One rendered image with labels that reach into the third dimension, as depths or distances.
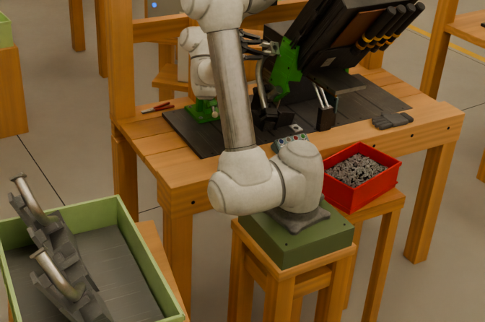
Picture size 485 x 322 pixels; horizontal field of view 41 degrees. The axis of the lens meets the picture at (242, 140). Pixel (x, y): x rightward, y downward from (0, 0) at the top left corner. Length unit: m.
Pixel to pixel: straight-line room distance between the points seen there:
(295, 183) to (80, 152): 2.50
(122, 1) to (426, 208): 1.81
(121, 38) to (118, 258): 0.98
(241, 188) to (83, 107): 3.05
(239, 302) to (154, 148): 0.71
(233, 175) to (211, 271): 1.46
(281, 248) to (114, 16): 1.19
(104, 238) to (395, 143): 1.38
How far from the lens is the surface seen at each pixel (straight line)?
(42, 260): 1.74
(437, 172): 3.32
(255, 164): 2.02
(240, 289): 2.50
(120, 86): 2.85
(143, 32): 2.89
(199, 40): 2.56
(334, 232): 2.22
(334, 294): 2.42
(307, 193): 2.13
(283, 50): 2.79
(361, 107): 3.11
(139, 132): 2.81
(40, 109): 4.96
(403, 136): 3.00
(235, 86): 2.01
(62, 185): 4.09
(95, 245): 2.26
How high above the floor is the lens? 2.28
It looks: 30 degrees down
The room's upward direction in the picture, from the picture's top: 4 degrees clockwise
